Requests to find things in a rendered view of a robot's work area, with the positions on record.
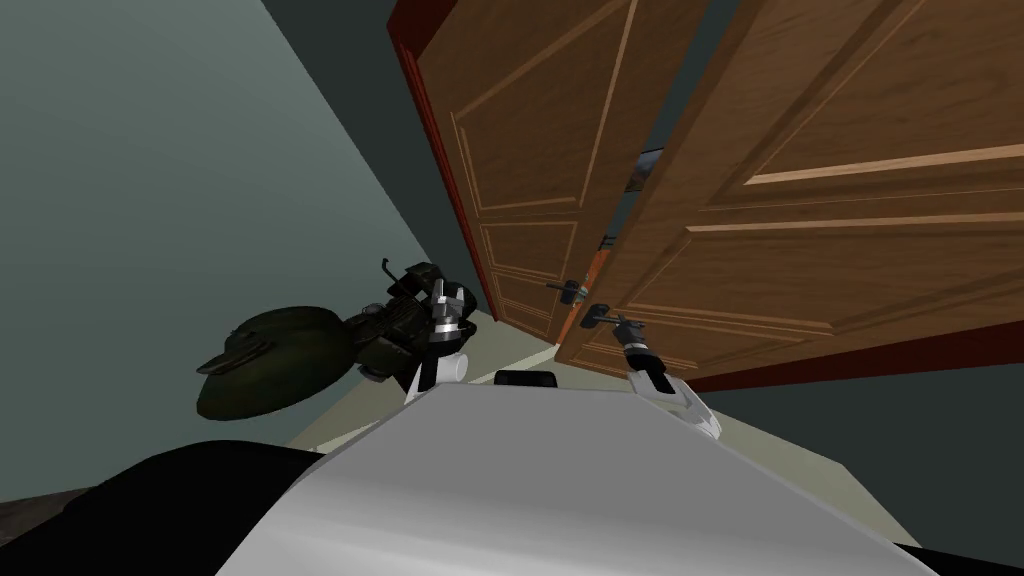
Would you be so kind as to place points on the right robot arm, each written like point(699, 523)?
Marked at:
point(668, 384)

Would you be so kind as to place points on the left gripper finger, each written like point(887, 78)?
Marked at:
point(459, 304)
point(438, 298)

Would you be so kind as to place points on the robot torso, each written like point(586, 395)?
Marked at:
point(512, 496)

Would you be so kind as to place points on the dark green motorcycle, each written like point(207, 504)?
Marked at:
point(280, 364)

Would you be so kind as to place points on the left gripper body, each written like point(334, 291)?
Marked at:
point(447, 318)

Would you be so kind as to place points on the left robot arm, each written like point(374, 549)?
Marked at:
point(152, 512)

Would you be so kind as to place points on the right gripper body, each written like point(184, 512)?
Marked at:
point(631, 332)

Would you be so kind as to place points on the brown wooden door leaf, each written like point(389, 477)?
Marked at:
point(536, 120)
point(840, 240)

